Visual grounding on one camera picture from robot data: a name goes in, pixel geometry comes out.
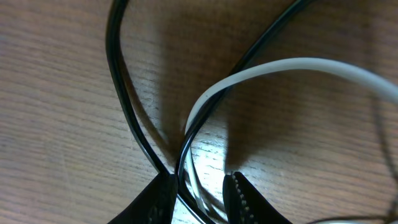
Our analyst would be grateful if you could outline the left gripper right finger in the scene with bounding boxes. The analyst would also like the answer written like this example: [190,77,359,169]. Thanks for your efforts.
[223,172,292,224]

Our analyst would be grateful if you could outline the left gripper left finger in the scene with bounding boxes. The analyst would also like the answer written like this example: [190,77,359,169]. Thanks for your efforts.
[109,174,177,224]

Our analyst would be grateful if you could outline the white usb cable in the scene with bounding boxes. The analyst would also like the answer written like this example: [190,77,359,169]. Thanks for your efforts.
[183,57,398,224]

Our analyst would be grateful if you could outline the black usb cable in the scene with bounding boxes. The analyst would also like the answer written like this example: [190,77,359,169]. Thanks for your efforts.
[104,0,398,224]

